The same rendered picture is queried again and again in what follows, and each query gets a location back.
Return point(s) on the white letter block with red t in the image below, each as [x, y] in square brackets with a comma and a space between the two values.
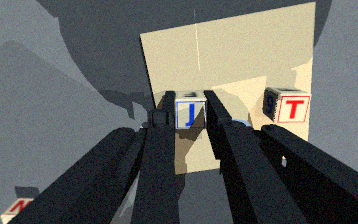
[286, 105]

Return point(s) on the beige letter s block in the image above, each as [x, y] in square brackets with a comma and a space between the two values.
[15, 208]

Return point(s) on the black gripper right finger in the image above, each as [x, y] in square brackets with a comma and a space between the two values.
[322, 187]

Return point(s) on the wooden letter block with blue j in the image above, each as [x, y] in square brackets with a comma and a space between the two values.
[190, 110]

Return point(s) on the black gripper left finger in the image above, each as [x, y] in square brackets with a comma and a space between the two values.
[92, 189]

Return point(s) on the beige mat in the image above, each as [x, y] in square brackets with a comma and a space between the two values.
[238, 58]

